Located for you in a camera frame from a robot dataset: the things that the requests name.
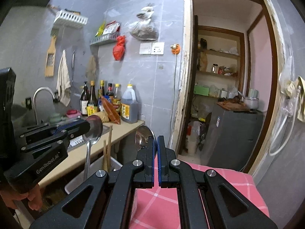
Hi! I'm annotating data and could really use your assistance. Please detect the grey wall shelf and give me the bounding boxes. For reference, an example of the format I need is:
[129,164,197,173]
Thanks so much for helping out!
[89,32,120,46]

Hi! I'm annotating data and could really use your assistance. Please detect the grey washing machine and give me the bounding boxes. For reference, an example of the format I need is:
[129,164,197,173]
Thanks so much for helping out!
[201,104,264,171]

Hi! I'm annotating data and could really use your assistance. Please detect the white wall socket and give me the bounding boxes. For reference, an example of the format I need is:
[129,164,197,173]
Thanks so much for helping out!
[139,42,165,55]

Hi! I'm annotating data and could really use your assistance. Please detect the hanging white towel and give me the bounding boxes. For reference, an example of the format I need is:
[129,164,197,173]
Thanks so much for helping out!
[56,49,71,106]

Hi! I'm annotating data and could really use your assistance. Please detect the chrome faucet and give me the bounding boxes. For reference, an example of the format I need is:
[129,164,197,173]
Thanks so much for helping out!
[33,86,55,125]

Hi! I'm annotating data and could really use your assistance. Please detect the red plastic bag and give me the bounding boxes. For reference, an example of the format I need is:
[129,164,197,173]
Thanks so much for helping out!
[113,36,126,61]

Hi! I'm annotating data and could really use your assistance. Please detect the person left hand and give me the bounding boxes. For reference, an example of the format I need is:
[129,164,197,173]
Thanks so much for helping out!
[1,184,42,210]

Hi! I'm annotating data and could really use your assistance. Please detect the large oil jug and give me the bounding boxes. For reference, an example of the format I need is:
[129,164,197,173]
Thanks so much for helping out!
[121,84,139,123]

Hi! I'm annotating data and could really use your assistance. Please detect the pink plaid tablecloth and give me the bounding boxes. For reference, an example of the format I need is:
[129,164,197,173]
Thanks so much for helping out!
[129,154,269,228]

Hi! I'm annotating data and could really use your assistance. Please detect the orange snack pouch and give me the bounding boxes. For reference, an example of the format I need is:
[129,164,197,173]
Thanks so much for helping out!
[101,96,121,125]

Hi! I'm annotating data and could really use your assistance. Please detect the white hose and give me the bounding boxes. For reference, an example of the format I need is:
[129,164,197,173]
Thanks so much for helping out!
[268,85,302,157]

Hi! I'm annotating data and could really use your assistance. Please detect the white perforated utensil basket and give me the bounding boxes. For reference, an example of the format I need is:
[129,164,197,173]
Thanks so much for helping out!
[64,156,124,195]

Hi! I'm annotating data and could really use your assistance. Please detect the white wall basket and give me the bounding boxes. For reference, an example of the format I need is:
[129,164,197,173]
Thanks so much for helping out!
[53,10,88,28]

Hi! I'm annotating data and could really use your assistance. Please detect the wooden grater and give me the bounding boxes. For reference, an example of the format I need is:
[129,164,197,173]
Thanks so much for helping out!
[44,36,57,77]

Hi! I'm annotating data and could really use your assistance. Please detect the white pot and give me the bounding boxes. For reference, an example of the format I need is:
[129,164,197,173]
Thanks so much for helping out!
[243,97,259,110]

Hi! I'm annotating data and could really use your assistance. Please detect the bag of dried goods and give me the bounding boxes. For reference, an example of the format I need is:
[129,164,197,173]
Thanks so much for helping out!
[128,4,159,41]

